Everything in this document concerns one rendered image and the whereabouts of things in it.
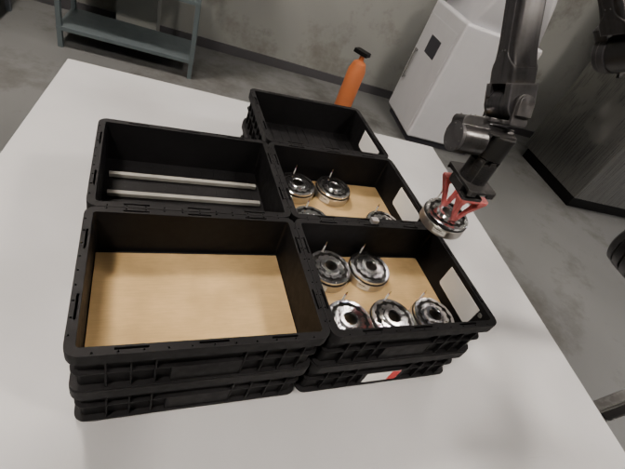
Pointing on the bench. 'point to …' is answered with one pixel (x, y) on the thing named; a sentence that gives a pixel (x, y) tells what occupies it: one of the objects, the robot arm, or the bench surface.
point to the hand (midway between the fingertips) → (449, 209)
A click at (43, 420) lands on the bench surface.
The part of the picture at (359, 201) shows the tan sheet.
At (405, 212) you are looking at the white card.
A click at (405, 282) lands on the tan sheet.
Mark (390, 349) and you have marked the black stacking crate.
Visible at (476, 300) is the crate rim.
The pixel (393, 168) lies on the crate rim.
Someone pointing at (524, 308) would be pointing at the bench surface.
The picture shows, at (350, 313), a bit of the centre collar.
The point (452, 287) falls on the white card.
